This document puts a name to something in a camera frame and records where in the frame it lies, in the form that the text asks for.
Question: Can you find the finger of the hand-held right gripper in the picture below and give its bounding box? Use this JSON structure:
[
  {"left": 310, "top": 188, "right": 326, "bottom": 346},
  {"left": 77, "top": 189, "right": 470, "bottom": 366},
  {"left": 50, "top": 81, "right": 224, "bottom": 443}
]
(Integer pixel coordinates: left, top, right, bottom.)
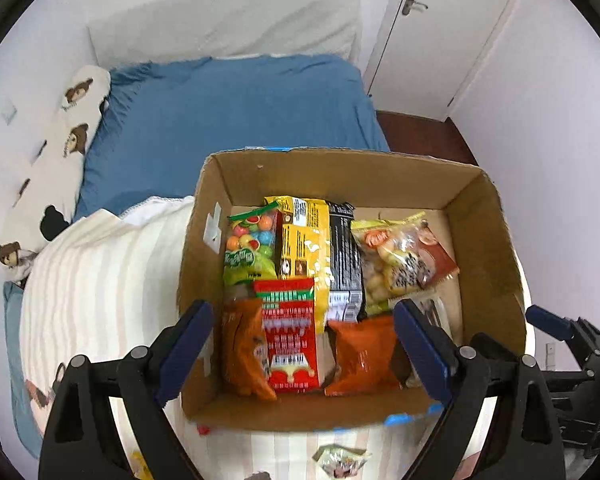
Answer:
[{"left": 525, "top": 304, "right": 600, "bottom": 377}]

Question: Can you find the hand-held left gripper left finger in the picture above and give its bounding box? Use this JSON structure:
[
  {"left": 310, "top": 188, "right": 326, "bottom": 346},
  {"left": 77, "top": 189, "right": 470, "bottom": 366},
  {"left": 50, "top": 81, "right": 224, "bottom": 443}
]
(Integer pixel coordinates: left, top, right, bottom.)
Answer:
[{"left": 39, "top": 300, "right": 214, "bottom": 480}]

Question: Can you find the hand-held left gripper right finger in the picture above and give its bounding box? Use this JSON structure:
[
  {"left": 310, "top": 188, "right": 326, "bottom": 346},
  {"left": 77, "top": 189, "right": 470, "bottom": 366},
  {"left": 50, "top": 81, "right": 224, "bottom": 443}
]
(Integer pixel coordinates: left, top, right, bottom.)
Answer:
[{"left": 392, "top": 299, "right": 566, "bottom": 480}]

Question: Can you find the white chocolate wafer packet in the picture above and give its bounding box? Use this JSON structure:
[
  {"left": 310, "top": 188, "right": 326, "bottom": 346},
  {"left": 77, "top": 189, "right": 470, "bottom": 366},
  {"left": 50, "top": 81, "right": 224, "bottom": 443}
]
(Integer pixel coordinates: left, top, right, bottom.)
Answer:
[{"left": 410, "top": 297, "right": 453, "bottom": 341}]

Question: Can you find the orange snack packet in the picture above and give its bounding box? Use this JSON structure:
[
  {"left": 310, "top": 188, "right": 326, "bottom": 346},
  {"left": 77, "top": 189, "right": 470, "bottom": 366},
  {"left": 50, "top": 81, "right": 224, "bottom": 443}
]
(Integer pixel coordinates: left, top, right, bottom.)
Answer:
[
  {"left": 324, "top": 315, "right": 406, "bottom": 397},
  {"left": 221, "top": 297, "right": 278, "bottom": 401}
]

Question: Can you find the clear packet of yellow snacks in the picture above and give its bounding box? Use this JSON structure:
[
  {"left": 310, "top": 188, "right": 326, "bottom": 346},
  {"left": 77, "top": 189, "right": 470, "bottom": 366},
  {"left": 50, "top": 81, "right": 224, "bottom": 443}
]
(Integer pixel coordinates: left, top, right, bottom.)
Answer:
[{"left": 350, "top": 212, "right": 431, "bottom": 311}]

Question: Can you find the brown snack packet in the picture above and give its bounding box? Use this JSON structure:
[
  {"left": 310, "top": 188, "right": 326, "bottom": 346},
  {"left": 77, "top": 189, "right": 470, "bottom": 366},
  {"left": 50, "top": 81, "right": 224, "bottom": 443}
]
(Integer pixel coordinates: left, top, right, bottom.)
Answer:
[{"left": 415, "top": 225, "right": 461, "bottom": 288}]

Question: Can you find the long red snack packet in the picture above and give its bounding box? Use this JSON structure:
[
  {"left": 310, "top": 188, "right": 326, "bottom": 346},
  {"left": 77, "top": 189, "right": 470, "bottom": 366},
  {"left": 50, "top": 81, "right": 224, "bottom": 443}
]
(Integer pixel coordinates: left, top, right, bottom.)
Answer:
[{"left": 254, "top": 277, "right": 326, "bottom": 393}]

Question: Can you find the green candy packet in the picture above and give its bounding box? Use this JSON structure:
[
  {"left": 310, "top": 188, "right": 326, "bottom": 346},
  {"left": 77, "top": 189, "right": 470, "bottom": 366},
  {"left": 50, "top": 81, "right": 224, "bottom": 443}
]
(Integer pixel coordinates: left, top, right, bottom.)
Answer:
[{"left": 223, "top": 200, "right": 281, "bottom": 288}]

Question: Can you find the yellow and black snack packet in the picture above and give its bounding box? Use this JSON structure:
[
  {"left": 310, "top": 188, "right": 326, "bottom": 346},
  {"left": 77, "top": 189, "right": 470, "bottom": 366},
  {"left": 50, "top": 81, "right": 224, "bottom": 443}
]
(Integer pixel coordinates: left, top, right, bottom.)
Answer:
[{"left": 264, "top": 195, "right": 366, "bottom": 336}]

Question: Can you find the printed cardboard box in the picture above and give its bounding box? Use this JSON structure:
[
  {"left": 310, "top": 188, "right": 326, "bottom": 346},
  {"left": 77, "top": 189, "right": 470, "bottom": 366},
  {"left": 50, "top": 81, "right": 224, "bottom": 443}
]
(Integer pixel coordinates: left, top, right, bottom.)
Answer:
[{"left": 177, "top": 146, "right": 528, "bottom": 433}]

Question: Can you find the striped pink cat print blanket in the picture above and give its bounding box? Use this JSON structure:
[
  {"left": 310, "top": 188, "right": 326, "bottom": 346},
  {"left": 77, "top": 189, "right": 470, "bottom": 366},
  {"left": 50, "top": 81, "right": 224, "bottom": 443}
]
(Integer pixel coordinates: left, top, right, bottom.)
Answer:
[{"left": 17, "top": 195, "right": 537, "bottom": 480}]

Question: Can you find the small white red snack packet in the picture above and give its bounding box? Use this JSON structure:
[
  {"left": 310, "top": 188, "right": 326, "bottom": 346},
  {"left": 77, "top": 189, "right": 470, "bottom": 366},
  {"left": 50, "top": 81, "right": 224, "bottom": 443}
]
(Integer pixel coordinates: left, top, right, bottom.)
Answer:
[{"left": 314, "top": 445, "right": 372, "bottom": 480}]

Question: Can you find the long bear print pillow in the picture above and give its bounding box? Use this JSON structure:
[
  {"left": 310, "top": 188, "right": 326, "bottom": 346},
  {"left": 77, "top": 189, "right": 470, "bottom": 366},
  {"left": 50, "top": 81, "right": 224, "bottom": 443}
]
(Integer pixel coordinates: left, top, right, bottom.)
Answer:
[{"left": 0, "top": 65, "right": 112, "bottom": 282}]

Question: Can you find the blue bed sheet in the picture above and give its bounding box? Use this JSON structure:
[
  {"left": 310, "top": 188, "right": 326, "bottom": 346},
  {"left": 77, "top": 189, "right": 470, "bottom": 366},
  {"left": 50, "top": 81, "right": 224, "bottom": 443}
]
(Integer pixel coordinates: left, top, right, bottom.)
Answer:
[{"left": 2, "top": 55, "right": 392, "bottom": 461}]

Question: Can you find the white door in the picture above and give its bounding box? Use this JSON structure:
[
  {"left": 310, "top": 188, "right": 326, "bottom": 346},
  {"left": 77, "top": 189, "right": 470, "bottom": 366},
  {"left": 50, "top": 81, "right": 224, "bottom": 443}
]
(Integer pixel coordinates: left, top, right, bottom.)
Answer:
[{"left": 365, "top": 0, "right": 527, "bottom": 122}]

